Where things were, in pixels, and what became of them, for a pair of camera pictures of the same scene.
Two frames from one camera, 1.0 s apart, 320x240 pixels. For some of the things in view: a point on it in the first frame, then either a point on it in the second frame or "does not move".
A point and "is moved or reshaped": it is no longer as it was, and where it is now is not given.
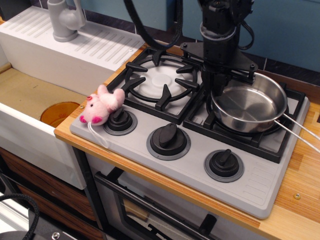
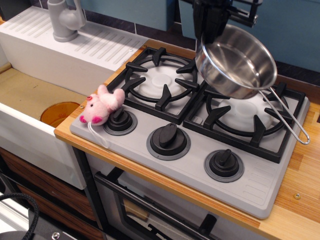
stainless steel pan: x=246 y=107 is moved or reshaped
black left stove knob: x=120 y=122 does not move
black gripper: x=228 y=56 -> x=212 y=21
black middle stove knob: x=168 y=143 does not move
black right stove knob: x=223 y=166 does not move
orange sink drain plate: x=54 y=114 does not move
